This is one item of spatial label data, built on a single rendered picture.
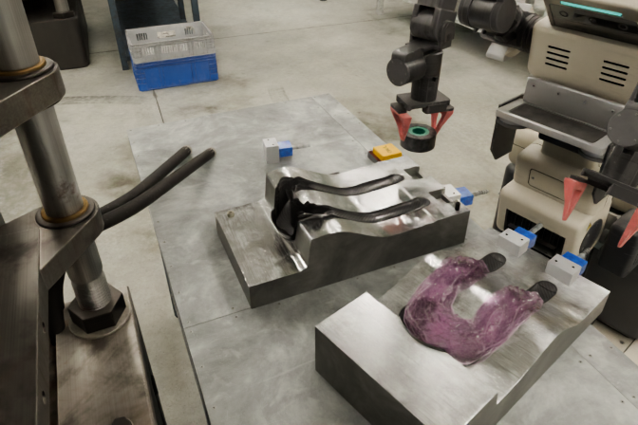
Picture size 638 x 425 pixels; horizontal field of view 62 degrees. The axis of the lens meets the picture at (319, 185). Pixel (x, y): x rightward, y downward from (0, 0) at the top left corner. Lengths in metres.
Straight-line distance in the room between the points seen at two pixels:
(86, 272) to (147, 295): 1.30
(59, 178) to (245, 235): 0.40
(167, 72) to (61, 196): 3.26
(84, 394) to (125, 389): 0.07
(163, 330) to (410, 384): 1.47
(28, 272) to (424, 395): 0.59
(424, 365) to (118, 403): 0.50
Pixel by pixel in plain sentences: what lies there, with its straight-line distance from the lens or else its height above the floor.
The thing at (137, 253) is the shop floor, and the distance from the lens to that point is 2.53.
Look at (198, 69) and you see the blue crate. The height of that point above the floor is 0.11.
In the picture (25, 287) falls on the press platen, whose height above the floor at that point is 1.04.
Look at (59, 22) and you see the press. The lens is 4.73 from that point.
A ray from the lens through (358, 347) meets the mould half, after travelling 0.84.
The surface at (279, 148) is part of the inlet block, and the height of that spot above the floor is 0.84.
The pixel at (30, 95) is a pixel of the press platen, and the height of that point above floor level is 1.27.
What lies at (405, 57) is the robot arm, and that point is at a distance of 1.06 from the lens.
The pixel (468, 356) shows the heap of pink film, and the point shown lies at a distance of 0.90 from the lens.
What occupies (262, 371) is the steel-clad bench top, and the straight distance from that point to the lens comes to 0.96.
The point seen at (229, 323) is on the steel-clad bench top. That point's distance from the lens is 1.03.
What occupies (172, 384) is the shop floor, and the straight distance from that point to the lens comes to 1.99.
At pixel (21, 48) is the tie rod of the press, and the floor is 1.32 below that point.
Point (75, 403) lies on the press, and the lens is 1.02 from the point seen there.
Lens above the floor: 1.56
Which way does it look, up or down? 33 degrees down
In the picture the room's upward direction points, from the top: straight up
